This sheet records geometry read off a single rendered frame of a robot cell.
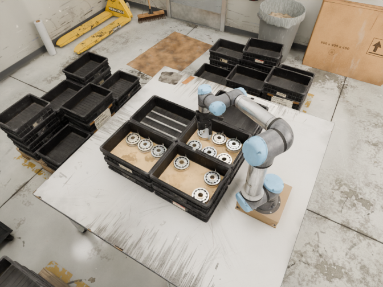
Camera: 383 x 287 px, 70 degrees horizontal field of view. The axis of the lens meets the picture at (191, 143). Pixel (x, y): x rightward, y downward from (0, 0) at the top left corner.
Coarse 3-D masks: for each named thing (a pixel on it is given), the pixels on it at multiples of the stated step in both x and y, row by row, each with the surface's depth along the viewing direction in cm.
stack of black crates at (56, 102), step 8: (64, 80) 290; (56, 88) 285; (64, 88) 294; (72, 88) 295; (80, 88) 286; (48, 96) 280; (56, 96) 289; (64, 96) 290; (56, 104) 282; (56, 112) 262; (64, 112) 271; (64, 120) 275
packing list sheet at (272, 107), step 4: (248, 96) 236; (252, 96) 236; (252, 100) 232; (256, 100) 232; (260, 100) 232; (264, 104) 229; (268, 104) 229; (272, 104) 229; (272, 108) 226; (276, 108) 226; (272, 112) 223
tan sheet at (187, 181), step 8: (168, 168) 175; (192, 168) 175; (200, 168) 175; (160, 176) 171; (168, 176) 171; (176, 176) 171; (184, 176) 171; (192, 176) 171; (200, 176) 171; (176, 184) 167; (184, 184) 167; (192, 184) 167; (200, 184) 167; (192, 192) 164
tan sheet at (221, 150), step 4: (196, 132) 194; (212, 132) 194; (192, 136) 192; (196, 136) 192; (200, 140) 189; (208, 140) 189; (204, 144) 187; (208, 144) 187; (212, 144) 187; (216, 148) 184; (220, 148) 184; (224, 148) 184; (220, 152) 182; (224, 152) 182; (228, 152) 182; (232, 156) 180; (236, 156) 180; (232, 160) 178
